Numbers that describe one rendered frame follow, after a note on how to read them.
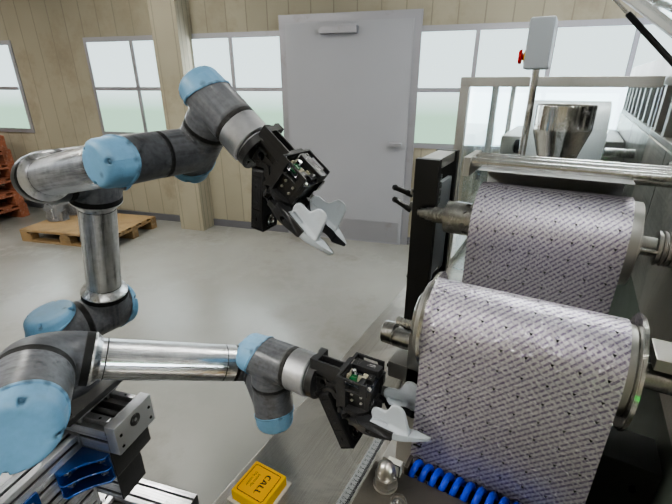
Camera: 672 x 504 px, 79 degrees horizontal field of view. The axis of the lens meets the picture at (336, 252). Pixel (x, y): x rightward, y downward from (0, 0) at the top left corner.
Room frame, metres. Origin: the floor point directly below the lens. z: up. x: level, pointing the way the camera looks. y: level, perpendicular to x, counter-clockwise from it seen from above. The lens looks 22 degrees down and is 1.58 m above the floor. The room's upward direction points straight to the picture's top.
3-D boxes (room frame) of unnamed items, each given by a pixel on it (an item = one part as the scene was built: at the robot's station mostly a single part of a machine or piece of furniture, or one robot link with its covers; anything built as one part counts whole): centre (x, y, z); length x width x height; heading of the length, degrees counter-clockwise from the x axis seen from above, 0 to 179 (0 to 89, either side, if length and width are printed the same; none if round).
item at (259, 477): (0.51, 0.14, 0.91); 0.07 x 0.07 x 0.02; 60
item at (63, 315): (0.90, 0.73, 0.98); 0.13 x 0.12 x 0.14; 147
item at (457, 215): (0.77, -0.25, 1.34); 0.06 x 0.06 x 0.06; 60
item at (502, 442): (0.42, -0.22, 1.11); 0.23 x 0.01 x 0.18; 60
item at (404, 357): (0.59, -0.13, 1.05); 0.06 x 0.05 x 0.31; 60
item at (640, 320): (0.41, -0.37, 1.25); 0.15 x 0.01 x 0.15; 150
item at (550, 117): (1.11, -0.59, 1.50); 0.14 x 0.14 x 0.06
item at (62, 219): (4.36, 2.76, 0.16); 1.17 x 0.80 x 0.33; 74
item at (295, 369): (0.58, 0.05, 1.11); 0.08 x 0.05 x 0.08; 151
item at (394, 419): (0.47, -0.09, 1.12); 0.09 x 0.03 x 0.06; 52
